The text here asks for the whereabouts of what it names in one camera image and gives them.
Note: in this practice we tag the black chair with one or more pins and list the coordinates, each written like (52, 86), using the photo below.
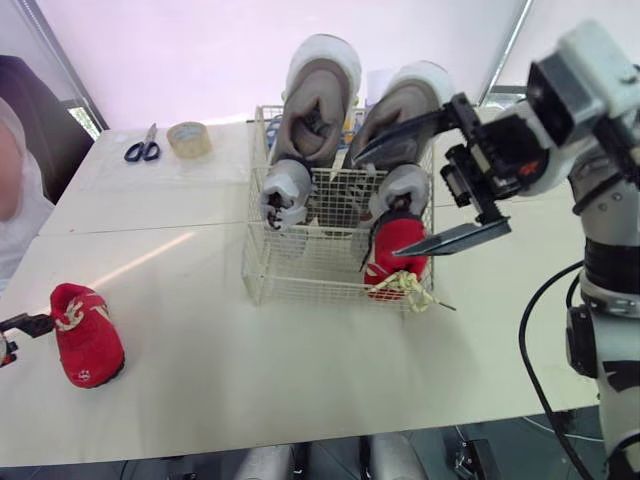
(50, 125)

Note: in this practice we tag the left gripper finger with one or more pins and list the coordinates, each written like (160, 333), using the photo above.
(35, 324)

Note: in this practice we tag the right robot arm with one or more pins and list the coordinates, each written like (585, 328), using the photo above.
(602, 210)

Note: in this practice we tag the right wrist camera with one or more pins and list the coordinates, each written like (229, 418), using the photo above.
(550, 170)

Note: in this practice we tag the large grey shoe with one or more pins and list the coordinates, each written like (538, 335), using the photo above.
(320, 80)
(405, 95)

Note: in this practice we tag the small red shoe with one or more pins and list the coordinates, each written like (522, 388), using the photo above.
(90, 350)
(395, 235)

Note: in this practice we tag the person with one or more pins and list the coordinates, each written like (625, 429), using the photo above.
(20, 235)

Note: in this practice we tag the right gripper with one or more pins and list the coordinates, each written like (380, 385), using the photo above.
(475, 170)

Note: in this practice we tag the roll of clear tape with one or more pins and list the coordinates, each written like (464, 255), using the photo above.
(197, 145)

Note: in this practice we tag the small grey shoe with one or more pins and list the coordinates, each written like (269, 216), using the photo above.
(287, 185)
(407, 185)

